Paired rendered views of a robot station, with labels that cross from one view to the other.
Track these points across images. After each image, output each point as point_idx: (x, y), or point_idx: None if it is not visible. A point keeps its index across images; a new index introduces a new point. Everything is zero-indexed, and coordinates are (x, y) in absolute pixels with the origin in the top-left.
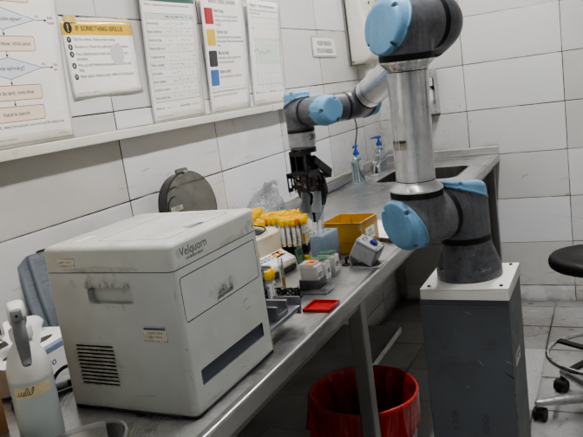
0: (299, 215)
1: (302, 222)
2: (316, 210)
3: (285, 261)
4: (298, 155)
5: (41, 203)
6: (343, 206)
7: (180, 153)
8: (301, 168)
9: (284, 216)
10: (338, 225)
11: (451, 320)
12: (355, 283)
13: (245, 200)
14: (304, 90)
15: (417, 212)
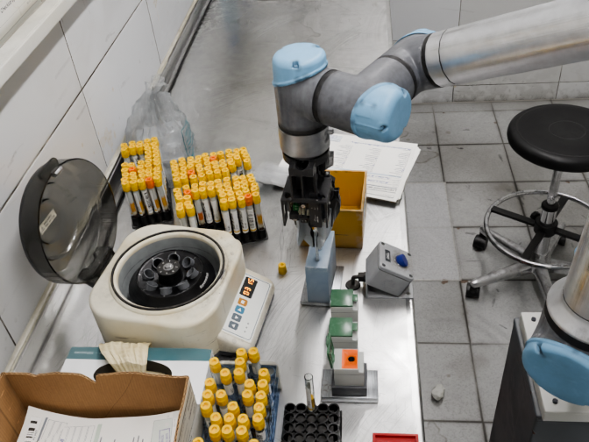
0: (244, 180)
1: (258, 201)
2: (324, 239)
3: (266, 301)
4: (309, 175)
5: None
6: (243, 74)
7: (20, 106)
8: (306, 186)
9: (220, 181)
10: None
11: (578, 436)
12: (402, 356)
13: (116, 113)
14: (321, 54)
15: None
